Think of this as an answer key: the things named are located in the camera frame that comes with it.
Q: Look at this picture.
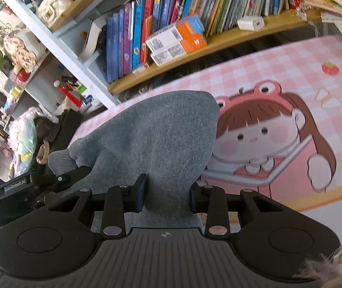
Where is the pink checked cartoon desk mat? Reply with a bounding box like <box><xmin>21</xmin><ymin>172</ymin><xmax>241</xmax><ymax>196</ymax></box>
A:
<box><xmin>68</xmin><ymin>34</ymin><xmax>342</xmax><ymax>246</ymax></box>

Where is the white leaning book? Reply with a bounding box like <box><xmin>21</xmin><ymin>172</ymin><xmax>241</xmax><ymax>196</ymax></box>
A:
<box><xmin>78</xmin><ymin>16</ymin><xmax>107</xmax><ymax>62</ymax></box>

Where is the white charger plug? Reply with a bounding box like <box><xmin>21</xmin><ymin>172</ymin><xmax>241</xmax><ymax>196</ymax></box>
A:
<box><xmin>236</xmin><ymin>17</ymin><xmax>265</xmax><ymax>32</ymax></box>

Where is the white plastic bottle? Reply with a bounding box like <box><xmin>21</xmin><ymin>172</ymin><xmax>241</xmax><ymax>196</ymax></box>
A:
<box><xmin>79</xmin><ymin>94</ymin><xmax>94</xmax><ymax>112</ymax></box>

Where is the row of colourful books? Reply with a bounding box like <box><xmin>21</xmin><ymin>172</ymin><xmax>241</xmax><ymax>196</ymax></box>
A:
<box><xmin>105</xmin><ymin>0</ymin><xmax>289</xmax><ymax>83</ymax></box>

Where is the grey hoodie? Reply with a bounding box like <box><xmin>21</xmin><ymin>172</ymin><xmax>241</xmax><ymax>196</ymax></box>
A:
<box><xmin>47</xmin><ymin>90</ymin><xmax>221</xmax><ymax>238</ymax></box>

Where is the white and orange carton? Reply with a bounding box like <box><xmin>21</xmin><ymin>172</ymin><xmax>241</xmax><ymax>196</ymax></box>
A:
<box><xmin>150</xmin><ymin>31</ymin><xmax>208</xmax><ymax>67</ymax></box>
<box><xmin>145</xmin><ymin>14</ymin><xmax>205</xmax><ymax>52</ymax></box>

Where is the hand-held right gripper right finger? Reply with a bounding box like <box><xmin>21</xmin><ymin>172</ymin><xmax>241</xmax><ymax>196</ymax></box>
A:
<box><xmin>190</xmin><ymin>183</ymin><xmax>280</xmax><ymax>240</ymax></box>

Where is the furry grey cuff with bell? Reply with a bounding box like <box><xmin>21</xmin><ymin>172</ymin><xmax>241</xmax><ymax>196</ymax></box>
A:
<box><xmin>299</xmin><ymin>239</ymin><xmax>342</xmax><ymax>288</ymax></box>

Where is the white and wood bookshelf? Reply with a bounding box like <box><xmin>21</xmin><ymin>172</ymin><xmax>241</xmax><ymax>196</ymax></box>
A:
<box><xmin>0</xmin><ymin>0</ymin><xmax>326</xmax><ymax>109</ymax></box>

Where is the pastel plush toy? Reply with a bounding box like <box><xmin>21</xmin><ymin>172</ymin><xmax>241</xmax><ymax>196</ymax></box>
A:
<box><xmin>8</xmin><ymin>106</ymin><xmax>38</xmax><ymax>178</ymax></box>

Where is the wooden cartoon plaque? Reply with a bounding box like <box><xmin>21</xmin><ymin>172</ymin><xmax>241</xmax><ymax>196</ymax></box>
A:
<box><xmin>2</xmin><ymin>34</ymin><xmax>38</xmax><ymax>70</ymax></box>

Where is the black bag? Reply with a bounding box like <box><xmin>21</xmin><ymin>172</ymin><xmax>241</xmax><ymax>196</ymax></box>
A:
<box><xmin>34</xmin><ymin>109</ymin><xmax>83</xmax><ymax>157</ymax></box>

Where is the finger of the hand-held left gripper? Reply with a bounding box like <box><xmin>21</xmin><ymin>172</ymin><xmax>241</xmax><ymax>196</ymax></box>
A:
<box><xmin>50</xmin><ymin>165</ymin><xmax>92</xmax><ymax>190</ymax></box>

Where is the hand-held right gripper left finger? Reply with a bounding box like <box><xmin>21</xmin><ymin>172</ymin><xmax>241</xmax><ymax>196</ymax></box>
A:
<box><xmin>48</xmin><ymin>173</ymin><xmax>148</xmax><ymax>240</ymax></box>

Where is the white quilted pearl-handle bag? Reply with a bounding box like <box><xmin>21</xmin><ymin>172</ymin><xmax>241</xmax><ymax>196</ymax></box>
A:
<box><xmin>31</xmin><ymin>0</ymin><xmax>74</xmax><ymax>30</ymax></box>

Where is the pen holder with pens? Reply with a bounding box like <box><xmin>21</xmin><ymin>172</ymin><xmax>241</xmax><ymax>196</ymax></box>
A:
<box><xmin>55</xmin><ymin>76</ymin><xmax>83</xmax><ymax>109</ymax></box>

